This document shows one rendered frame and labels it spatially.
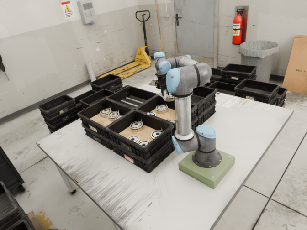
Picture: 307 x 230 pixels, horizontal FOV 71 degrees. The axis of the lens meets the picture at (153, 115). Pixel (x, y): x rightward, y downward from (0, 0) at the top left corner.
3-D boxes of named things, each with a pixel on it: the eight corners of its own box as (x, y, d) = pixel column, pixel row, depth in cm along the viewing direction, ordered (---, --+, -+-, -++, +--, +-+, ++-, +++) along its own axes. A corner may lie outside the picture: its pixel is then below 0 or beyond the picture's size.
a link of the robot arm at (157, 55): (155, 55, 144) (152, 52, 151) (157, 71, 150) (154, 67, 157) (166, 53, 145) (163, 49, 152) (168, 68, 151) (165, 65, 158)
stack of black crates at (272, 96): (273, 117, 267) (280, 84, 243) (264, 130, 250) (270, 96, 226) (242, 109, 292) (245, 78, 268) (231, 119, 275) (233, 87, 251)
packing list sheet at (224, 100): (241, 97, 210) (241, 97, 209) (230, 108, 197) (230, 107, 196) (211, 90, 231) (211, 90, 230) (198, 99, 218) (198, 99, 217)
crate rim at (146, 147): (174, 127, 149) (174, 124, 148) (144, 151, 131) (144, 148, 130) (134, 112, 174) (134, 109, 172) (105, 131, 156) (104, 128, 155)
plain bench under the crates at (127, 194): (279, 168, 219) (293, 110, 182) (184, 331, 128) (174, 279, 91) (162, 121, 320) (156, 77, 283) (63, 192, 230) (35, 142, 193)
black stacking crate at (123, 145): (175, 138, 154) (174, 125, 148) (146, 163, 137) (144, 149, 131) (137, 122, 179) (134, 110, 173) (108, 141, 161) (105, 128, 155)
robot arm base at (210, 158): (223, 156, 139) (223, 144, 134) (209, 169, 132) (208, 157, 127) (204, 147, 150) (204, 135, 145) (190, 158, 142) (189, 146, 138)
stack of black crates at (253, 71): (256, 96, 315) (259, 66, 291) (245, 106, 296) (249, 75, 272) (228, 90, 342) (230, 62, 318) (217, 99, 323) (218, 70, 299)
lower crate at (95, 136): (139, 132, 185) (136, 120, 178) (112, 152, 167) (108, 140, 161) (110, 118, 209) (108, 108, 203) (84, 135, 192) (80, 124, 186)
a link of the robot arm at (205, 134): (219, 148, 132) (219, 130, 125) (198, 154, 130) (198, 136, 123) (211, 138, 142) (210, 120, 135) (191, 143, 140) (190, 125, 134)
